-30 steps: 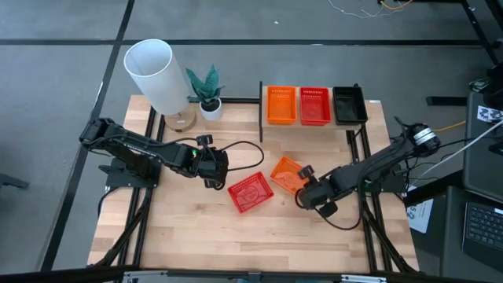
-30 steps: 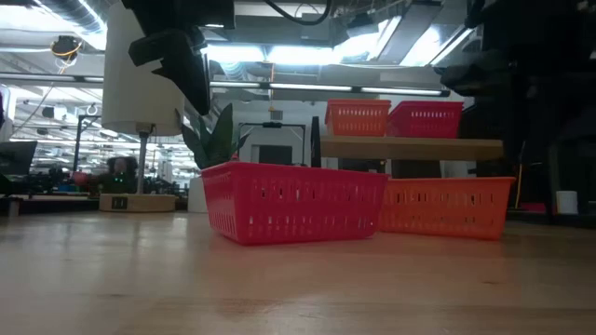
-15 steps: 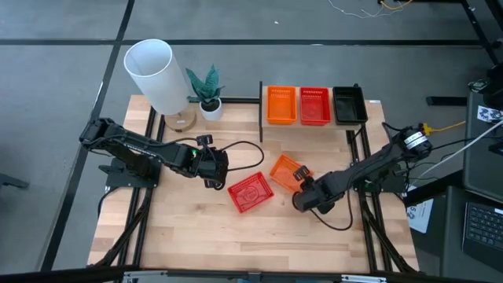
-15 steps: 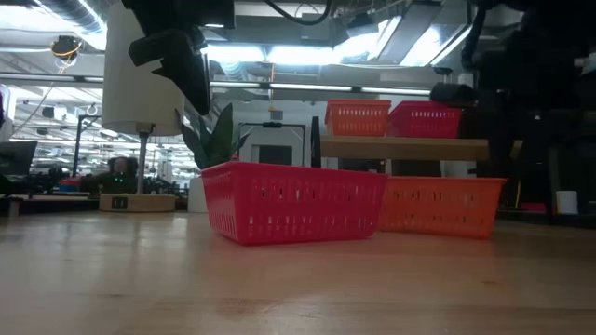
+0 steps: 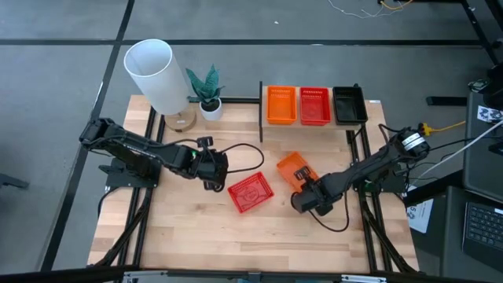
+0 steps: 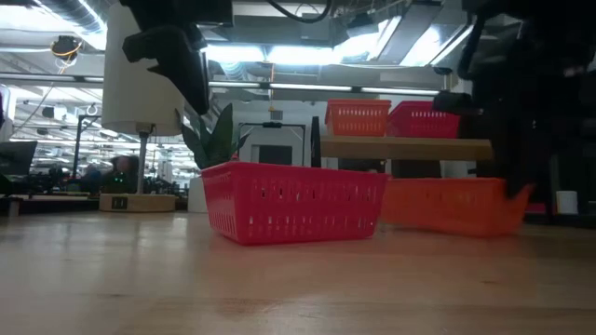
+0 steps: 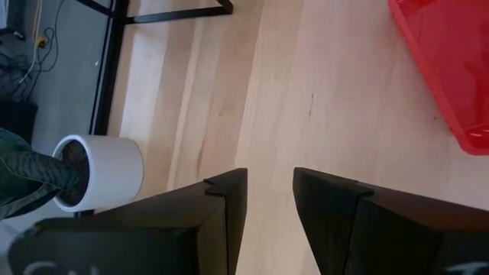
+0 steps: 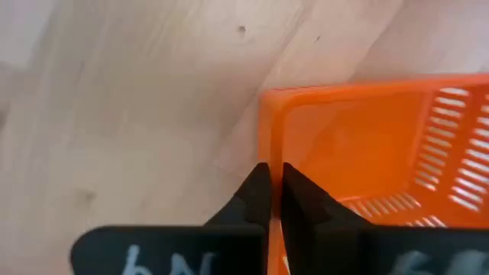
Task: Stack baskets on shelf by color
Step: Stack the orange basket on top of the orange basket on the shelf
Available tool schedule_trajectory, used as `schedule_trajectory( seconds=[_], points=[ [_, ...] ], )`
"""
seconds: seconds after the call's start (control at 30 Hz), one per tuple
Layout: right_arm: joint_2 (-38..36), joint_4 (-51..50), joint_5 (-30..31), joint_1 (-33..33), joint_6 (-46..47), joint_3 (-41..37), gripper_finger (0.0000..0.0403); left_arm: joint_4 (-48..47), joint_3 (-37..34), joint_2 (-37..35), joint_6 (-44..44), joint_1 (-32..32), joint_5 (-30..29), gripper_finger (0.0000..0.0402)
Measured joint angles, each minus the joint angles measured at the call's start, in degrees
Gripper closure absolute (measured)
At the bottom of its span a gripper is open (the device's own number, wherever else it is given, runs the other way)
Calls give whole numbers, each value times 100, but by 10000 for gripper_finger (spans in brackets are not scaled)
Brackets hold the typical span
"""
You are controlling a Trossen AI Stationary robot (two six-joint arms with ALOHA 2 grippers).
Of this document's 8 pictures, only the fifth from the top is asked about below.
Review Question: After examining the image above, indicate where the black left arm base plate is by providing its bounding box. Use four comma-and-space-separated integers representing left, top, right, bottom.
97, 156, 162, 189

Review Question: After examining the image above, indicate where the long black frame beam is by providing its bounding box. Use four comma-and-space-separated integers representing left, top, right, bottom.
0, 265, 503, 283

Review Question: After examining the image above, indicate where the red plastic basket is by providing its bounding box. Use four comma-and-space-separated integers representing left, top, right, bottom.
226, 171, 275, 215
299, 86, 332, 127

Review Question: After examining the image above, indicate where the black furniture foot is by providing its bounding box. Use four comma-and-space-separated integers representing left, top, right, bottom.
0, 172, 31, 190

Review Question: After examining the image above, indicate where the black diagonal frame strut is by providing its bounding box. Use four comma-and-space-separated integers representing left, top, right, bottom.
92, 187, 154, 268

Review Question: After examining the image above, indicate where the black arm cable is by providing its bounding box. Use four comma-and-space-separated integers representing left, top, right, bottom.
308, 188, 351, 233
214, 142, 266, 175

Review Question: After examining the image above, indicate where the yellow cable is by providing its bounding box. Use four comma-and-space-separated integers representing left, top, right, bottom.
418, 120, 468, 137

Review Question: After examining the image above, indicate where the black laptop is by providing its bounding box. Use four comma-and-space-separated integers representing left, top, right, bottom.
461, 200, 503, 272

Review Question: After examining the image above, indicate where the white paper sheet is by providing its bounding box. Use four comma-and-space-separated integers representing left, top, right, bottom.
406, 198, 435, 235

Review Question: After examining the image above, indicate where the black aluminium frame rail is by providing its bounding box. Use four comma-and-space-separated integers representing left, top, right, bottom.
345, 129, 378, 273
132, 114, 166, 267
355, 123, 396, 273
116, 106, 156, 267

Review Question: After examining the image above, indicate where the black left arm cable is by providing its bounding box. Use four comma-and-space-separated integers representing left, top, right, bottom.
214, 142, 266, 175

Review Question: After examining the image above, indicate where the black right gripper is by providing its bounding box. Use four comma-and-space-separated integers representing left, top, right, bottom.
290, 166, 336, 215

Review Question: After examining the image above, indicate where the thin white floor wire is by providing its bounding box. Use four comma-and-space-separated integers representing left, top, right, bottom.
327, 0, 413, 20

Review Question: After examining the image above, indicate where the black plastic basket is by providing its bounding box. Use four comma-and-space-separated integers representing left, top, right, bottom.
332, 85, 369, 126

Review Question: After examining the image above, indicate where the white cable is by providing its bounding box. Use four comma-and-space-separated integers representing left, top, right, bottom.
416, 119, 503, 182

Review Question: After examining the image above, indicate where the black and white patterned card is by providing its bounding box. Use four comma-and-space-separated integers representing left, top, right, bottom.
477, 105, 503, 123

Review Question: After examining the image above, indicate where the white lamp with wooden base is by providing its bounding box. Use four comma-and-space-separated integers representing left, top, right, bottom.
123, 38, 197, 134

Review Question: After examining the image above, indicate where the black table leg frame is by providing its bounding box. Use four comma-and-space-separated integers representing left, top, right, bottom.
459, 0, 503, 68

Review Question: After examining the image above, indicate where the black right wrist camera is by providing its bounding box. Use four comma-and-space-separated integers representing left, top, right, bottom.
316, 202, 335, 218

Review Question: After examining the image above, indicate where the black floor bar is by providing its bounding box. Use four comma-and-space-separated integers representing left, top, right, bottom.
426, 96, 468, 106

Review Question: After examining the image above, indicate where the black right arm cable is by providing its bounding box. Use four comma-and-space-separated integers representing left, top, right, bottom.
308, 188, 351, 233

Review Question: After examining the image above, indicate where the short black frame rail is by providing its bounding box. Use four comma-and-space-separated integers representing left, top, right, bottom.
188, 96, 263, 105

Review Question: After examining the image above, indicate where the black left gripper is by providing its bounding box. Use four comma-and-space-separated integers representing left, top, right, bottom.
191, 148, 229, 193

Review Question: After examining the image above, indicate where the orange plastic basket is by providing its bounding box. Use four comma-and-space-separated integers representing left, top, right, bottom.
276, 151, 320, 193
266, 85, 299, 126

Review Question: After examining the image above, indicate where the green plant in white pot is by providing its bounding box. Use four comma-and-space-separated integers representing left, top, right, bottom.
185, 64, 226, 122

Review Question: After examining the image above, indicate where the thin yellow floor wire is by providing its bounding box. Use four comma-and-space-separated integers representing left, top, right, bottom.
379, 0, 414, 11

